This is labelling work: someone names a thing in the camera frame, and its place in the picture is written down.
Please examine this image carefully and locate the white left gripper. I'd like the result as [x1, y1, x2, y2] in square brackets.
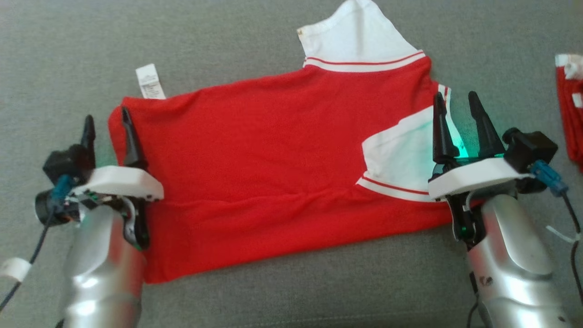
[72, 107, 164, 251]

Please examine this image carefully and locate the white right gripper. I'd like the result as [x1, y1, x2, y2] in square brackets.
[428, 91, 536, 249]

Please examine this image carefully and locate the red shirt with white sleeves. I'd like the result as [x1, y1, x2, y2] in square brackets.
[108, 0, 483, 284]

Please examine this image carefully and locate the grey sofa seat cushion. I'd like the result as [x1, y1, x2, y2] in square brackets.
[0, 0, 583, 328]

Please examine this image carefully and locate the black left cable, blue plug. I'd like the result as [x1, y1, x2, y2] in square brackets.
[0, 175, 78, 313]

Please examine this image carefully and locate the black cable, blue plug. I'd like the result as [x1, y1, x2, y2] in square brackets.
[531, 160, 583, 315]
[0, 175, 78, 313]

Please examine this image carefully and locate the black right cable, blue plug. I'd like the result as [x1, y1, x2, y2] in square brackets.
[531, 160, 583, 315]

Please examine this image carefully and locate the white cable tie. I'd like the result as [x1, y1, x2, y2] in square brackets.
[546, 225, 582, 245]

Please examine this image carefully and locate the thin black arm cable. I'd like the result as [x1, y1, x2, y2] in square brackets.
[465, 272, 480, 328]

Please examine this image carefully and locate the white tape cable label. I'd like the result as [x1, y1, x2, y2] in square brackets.
[0, 257, 31, 282]

